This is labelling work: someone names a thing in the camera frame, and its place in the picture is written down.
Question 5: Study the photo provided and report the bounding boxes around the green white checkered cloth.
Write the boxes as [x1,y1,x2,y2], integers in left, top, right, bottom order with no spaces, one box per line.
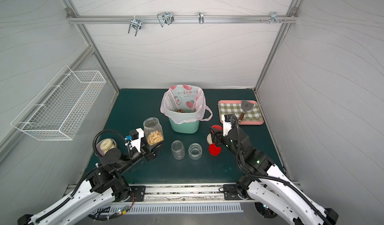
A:
[218,101,263,122]

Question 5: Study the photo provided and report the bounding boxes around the grey bowl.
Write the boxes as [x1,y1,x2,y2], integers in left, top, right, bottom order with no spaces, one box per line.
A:
[96,138,117,156]

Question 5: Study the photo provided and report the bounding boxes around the red jar lid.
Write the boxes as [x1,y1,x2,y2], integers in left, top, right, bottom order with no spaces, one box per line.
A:
[209,143,222,156]
[212,125,223,131]

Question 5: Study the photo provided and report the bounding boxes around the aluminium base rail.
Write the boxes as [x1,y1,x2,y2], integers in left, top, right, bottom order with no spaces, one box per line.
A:
[130,183,256,204]

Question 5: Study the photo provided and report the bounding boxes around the white wire basket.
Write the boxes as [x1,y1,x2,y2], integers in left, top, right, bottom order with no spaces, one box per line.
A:
[11,65,106,141]

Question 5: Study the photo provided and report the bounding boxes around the white slotted cable duct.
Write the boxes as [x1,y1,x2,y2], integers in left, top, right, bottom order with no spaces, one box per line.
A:
[126,203,244,215]

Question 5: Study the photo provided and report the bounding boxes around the pink white plastic bin bag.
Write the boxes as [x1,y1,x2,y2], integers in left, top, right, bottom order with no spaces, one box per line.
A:
[160,85,213,124]

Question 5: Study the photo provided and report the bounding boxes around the steel spatula wooden handle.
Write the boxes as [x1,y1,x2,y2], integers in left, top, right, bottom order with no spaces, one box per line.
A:
[238,100,254,124]

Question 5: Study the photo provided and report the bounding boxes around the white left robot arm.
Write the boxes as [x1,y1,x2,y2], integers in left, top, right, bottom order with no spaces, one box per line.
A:
[17,128,165,225]

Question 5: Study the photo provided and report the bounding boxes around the metal hook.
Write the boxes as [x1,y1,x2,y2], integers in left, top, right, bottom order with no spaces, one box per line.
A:
[128,18,142,36]
[198,12,204,24]
[157,12,175,27]
[260,12,287,24]

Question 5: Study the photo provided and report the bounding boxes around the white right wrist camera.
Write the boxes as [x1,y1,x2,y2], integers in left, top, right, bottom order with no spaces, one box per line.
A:
[221,114,232,136]

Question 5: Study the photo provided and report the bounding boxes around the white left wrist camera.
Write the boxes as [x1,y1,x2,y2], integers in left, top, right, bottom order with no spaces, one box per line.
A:
[125,128,144,153]

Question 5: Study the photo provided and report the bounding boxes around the mint green trash bin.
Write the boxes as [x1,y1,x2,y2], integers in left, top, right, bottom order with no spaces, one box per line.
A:
[169,118,200,134]

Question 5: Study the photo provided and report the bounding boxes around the aluminium crossbar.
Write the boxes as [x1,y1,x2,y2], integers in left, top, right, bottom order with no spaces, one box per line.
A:
[67,14,299,24]

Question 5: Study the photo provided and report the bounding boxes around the cream round buns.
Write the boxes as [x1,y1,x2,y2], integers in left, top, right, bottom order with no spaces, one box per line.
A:
[100,138,116,154]

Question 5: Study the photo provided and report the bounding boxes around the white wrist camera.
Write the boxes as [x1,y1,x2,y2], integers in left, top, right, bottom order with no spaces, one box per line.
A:
[125,128,144,153]
[221,114,232,136]

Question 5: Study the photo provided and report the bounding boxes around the beige jar lid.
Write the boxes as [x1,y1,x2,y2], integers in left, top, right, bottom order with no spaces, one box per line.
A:
[207,134,213,145]

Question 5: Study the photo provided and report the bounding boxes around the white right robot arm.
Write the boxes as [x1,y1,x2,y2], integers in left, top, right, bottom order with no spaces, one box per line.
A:
[210,114,339,225]

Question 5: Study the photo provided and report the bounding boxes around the pink plastic tray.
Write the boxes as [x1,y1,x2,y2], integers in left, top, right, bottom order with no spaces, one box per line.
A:
[218,100,264,125]

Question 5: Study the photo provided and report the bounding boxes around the glass peanut jar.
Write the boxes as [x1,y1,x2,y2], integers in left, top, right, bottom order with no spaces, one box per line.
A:
[188,143,203,160]

